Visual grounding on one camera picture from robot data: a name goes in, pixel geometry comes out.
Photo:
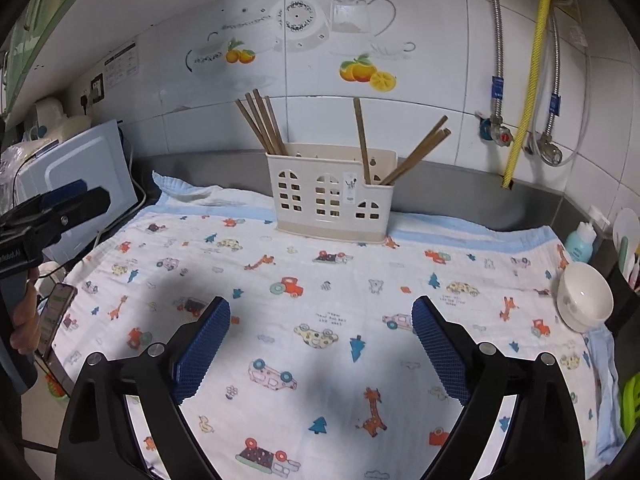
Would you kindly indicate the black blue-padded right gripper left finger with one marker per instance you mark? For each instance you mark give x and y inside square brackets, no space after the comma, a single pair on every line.
[97,439]

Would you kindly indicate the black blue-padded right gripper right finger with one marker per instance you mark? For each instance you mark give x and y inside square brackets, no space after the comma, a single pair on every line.
[542,440]

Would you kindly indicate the smartphone with lit screen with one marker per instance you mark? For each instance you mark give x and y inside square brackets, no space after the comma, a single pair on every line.
[54,309]

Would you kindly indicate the person's left hand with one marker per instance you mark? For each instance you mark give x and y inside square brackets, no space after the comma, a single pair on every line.
[25,338]

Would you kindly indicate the white microwave oven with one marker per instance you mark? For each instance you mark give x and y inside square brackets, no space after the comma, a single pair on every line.
[94,158]

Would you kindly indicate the white electric kettle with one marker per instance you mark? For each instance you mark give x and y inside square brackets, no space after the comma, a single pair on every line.
[47,120]

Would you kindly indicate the black utensil rack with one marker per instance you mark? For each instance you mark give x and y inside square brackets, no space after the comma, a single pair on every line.
[624,320]

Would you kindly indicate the white ceramic bowl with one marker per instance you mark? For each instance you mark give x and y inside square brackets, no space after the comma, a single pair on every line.
[584,299]

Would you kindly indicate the blue soap bottle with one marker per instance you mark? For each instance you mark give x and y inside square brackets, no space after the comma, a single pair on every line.
[579,244]

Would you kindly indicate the white cartoon-print cloth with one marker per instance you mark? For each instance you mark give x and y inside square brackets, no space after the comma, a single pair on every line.
[321,375]

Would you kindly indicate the white spatula utensil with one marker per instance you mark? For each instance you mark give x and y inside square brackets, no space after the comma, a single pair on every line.
[626,225]

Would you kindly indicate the brown wooden chopstick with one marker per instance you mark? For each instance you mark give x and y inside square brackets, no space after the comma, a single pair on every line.
[258,118]
[362,140]
[420,147]
[262,138]
[263,110]
[275,127]
[425,152]

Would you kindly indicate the chrome angle valve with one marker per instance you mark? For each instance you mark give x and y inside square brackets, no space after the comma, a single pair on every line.
[547,151]

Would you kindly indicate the beige plastic utensil holder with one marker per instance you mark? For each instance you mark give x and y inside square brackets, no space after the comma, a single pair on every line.
[319,191]

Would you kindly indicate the wall power socket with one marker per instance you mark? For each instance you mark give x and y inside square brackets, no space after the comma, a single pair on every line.
[97,91]

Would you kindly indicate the red handle water valve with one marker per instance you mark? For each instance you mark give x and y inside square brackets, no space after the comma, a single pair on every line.
[493,130]

